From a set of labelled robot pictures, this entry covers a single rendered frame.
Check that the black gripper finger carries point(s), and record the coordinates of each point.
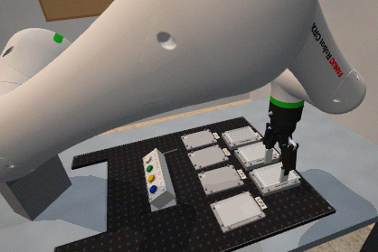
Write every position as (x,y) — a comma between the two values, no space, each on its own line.
(269,135)
(289,158)

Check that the white button panel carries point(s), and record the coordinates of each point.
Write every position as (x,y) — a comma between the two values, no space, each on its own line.
(160,189)

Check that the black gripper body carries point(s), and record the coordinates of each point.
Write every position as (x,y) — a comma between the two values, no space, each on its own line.
(284,130)

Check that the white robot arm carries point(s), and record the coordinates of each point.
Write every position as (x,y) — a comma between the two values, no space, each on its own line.
(142,58)

